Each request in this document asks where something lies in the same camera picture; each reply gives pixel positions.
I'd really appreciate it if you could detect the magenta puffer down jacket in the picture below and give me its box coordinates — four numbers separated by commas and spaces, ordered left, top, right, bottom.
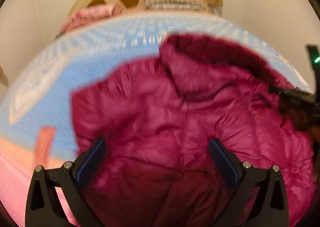
71, 34, 315, 226

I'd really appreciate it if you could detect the blue and pink bed cover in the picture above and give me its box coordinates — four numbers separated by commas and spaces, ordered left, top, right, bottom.
1, 11, 310, 226

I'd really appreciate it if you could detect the striped pillow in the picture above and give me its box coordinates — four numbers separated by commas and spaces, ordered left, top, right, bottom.
142, 0, 208, 12

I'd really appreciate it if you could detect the folded pink floral blanket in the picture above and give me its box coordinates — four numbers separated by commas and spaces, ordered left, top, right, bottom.
59, 3, 123, 33

